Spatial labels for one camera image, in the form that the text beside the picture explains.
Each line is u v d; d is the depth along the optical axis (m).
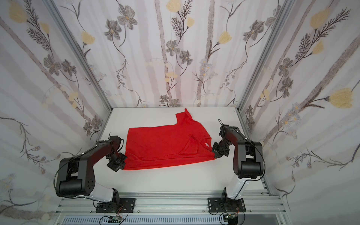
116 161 0.75
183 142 0.98
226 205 0.68
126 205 0.74
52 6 0.68
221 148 0.79
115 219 0.71
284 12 0.70
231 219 0.72
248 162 0.48
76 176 0.45
